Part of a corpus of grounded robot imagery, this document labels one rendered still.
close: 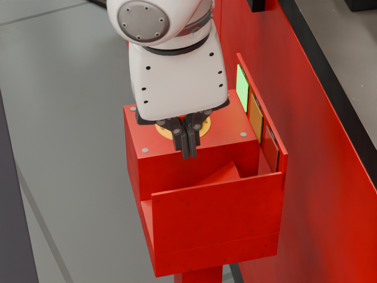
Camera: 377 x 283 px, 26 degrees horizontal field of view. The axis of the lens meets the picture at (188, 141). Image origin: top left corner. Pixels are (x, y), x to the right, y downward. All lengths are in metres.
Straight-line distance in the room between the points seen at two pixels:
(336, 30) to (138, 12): 0.43
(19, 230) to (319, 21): 0.48
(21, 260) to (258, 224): 0.34
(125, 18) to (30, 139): 1.55
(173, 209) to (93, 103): 1.40
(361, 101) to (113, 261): 1.06
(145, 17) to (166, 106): 0.20
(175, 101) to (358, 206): 0.26
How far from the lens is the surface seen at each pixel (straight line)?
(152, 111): 0.88
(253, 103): 1.02
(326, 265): 1.15
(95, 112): 2.30
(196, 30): 0.81
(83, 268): 1.91
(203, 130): 1.05
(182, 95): 0.87
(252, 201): 0.98
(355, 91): 0.98
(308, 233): 1.21
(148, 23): 0.70
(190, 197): 0.94
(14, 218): 1.08
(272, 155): 0.97
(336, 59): 1.02
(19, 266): 1.15
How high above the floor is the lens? 1.48
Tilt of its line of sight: 43 degrees down
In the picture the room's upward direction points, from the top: straight up
